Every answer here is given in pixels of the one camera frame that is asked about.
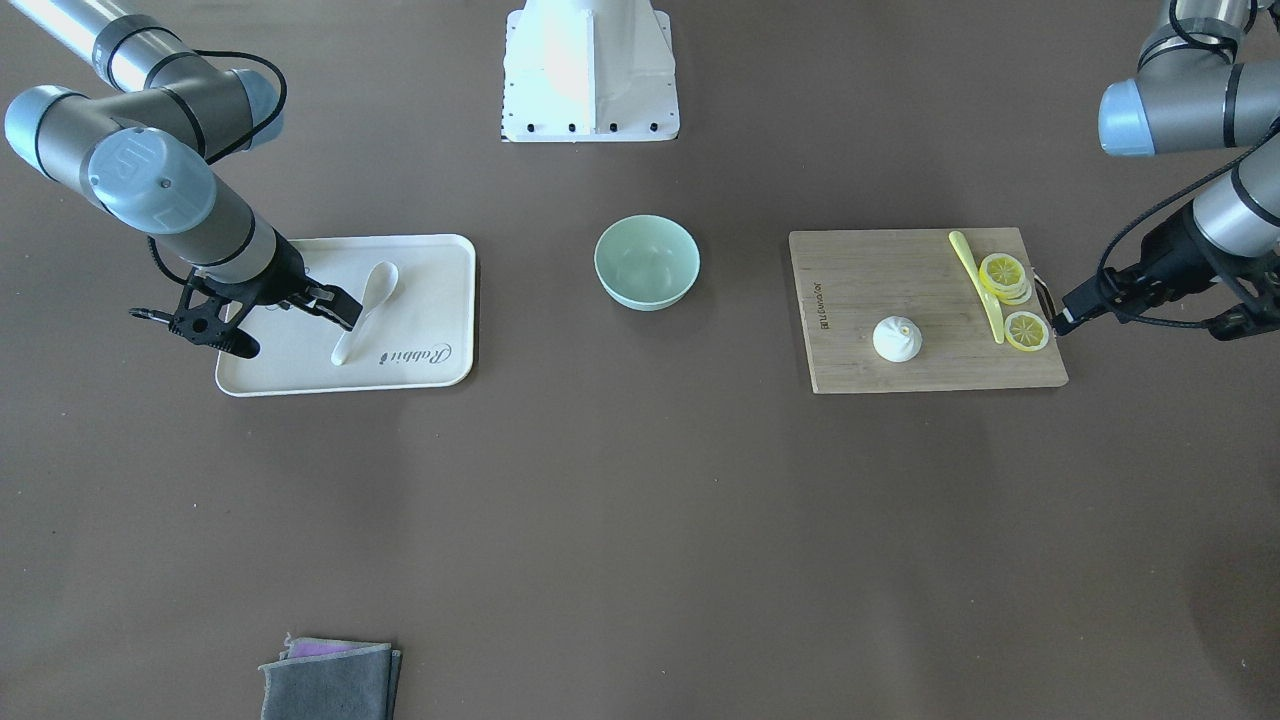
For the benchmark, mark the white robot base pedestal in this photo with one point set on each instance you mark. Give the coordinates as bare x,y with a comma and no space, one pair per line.
589,72

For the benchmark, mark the white ceramic spoon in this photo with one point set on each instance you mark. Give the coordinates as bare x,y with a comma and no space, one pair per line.
381,283

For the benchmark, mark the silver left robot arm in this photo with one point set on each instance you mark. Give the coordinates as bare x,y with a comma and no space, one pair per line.
1190,91

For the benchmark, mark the white steamed bun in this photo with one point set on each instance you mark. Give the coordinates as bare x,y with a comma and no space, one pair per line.
897,339

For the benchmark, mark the lemon slice stack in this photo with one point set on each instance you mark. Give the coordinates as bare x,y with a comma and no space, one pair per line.
1006,278

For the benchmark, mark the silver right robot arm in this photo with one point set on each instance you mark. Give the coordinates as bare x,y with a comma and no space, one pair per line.
146,155

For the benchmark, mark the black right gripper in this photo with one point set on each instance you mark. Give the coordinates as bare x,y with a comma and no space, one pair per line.
279,270

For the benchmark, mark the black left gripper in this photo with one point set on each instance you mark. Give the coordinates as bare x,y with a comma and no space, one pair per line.
1177,256

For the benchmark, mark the wooden cutting board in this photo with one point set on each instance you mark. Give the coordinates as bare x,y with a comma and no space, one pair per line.
847,282

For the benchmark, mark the single lemon slice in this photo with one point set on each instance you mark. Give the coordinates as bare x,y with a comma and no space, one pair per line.
1026,331

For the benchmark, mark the grey folded cloth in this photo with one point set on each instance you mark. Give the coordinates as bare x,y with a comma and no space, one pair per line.
317,678

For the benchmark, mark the mint green bowl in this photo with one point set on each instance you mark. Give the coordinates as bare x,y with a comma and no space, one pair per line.
646,263

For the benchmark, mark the yellow plastic knife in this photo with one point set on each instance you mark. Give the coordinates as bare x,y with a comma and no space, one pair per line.
989,302

